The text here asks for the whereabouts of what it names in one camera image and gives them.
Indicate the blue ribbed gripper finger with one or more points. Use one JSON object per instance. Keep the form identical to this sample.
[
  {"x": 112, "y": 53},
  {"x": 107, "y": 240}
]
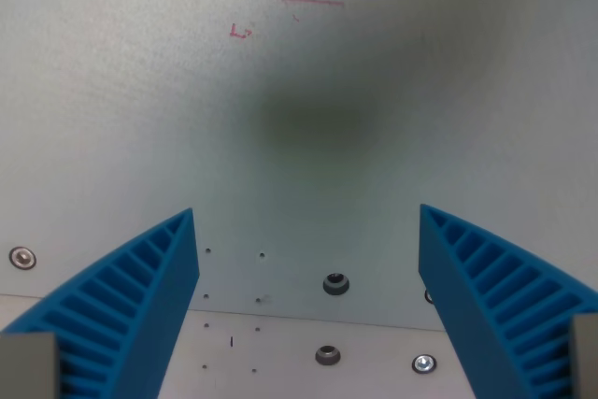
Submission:
[
  {"x": 140, "y": 305},
  {"x": 486, "y": 315}
]

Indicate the silver hex socket screw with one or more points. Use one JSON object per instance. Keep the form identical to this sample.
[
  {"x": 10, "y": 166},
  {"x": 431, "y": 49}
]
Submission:
[
  {"x": 424, "y": 364},
  {"x": 22, "y": 257}
]

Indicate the dark threaded insert hole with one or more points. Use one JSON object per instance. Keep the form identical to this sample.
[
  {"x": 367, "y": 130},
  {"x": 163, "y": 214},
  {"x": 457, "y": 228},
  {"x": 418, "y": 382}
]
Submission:
[
  {"x": 328, "y": 354},
  {"x": 336, "y": 284}
]

